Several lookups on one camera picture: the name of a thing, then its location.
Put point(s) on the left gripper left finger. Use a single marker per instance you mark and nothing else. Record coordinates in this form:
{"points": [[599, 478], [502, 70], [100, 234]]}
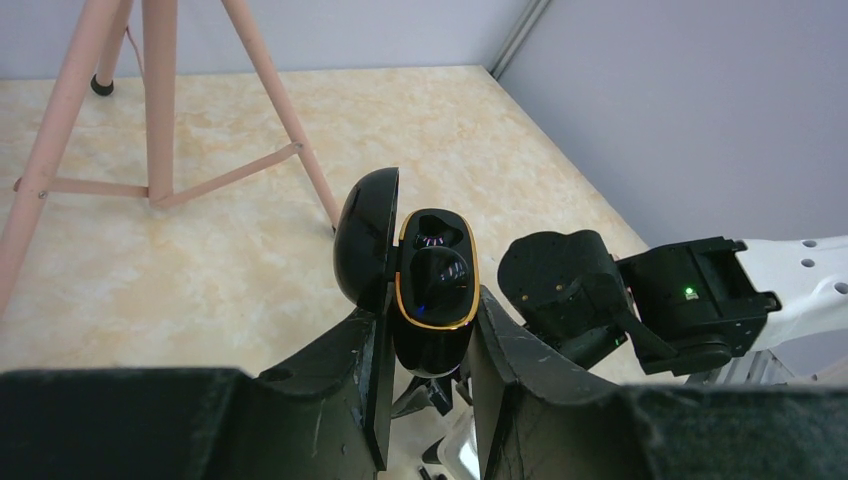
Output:
{"points": [[322, 413]]}

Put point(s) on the black earbud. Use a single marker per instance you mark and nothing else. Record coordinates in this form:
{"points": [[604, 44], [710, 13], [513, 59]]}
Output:
{"points": [[440, 283]]}

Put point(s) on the black earbud charging case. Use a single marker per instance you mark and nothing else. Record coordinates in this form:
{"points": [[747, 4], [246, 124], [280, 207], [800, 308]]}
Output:
{"points": [[372, 255]]}

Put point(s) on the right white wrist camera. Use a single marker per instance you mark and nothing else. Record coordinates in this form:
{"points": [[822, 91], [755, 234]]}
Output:
{"points": [[457, 452]]}

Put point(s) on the pink music stand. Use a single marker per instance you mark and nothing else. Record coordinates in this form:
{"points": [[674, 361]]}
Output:
{"points": [[89, 66]]}

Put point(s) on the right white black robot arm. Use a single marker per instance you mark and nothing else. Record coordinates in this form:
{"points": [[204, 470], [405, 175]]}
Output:
{"points": [[688, 308]]}

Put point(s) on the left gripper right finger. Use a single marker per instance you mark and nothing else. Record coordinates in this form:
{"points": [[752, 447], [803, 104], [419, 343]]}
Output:
{"points": [[539, 416]]}

